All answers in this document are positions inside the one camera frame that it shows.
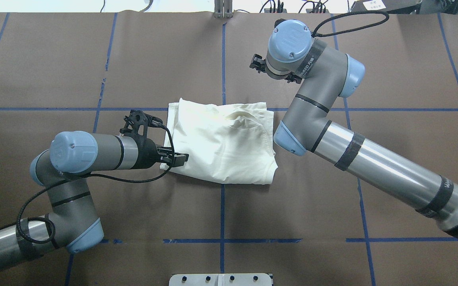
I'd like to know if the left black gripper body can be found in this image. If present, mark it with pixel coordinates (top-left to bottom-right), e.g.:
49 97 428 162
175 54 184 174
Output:
135 137 160 170

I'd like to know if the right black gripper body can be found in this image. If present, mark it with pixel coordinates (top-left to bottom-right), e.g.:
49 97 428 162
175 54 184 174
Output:
265 60 303 84

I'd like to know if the cream long-sleeve cat shirt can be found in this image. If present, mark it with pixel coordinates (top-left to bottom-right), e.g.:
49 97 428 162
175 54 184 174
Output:
164 99 278 185

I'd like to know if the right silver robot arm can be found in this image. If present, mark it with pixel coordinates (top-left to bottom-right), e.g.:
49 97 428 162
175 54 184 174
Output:
250 15 458 239

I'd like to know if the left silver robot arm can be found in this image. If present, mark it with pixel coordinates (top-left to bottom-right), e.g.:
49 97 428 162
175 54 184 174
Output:
0 131 189 271

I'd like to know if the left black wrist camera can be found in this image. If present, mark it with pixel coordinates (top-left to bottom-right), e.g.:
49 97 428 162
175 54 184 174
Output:
119 109 165 141

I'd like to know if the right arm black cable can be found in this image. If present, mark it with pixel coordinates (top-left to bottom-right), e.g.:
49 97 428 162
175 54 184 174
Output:
312 11 390 38

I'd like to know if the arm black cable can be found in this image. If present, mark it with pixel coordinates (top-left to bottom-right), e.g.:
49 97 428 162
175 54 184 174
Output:
312 11 390 38
16 125 174 245

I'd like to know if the aluminium frame post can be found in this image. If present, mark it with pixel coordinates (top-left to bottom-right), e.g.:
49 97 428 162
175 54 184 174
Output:
213 0 234 19

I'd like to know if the white mounting base plate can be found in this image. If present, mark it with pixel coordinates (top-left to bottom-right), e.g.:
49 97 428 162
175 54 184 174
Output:
169 273 274 286

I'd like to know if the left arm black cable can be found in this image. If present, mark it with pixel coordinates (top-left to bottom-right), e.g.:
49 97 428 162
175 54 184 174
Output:
16 125 174 245

